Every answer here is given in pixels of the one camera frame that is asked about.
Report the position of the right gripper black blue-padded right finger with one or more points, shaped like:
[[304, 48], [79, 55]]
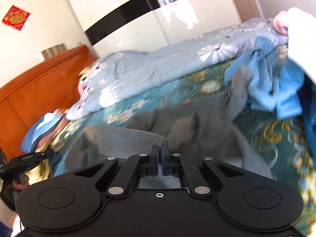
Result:
[[185, 169]]

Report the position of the red fu wall decoration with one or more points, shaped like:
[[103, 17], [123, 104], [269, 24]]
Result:
[[16, 17]]

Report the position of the light blue floral quilt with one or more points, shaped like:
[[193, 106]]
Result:
[[121, 75]]

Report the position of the blue and pink pillow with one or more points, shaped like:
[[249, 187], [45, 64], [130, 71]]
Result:
[[43, 130]]

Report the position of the blue fleece garment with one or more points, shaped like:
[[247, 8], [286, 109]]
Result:
[[274, 83]]

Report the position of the left hand with glove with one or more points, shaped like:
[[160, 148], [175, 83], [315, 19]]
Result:
[[9, 188]]

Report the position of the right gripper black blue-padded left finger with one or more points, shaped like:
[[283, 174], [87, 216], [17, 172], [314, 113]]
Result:
[[136, 167]]

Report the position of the pink fleece garment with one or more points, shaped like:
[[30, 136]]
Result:
[[280, 23]]

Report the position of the grey sweater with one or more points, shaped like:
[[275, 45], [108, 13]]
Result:
[[201, 128]]

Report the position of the white black-striped wardrobe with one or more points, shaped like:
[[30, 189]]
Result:
[[147, 25]]

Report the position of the white cloth garment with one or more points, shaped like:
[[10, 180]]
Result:
[[301, 33]]

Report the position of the orange wooden headboard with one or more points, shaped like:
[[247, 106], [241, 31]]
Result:
[[48, 86]]

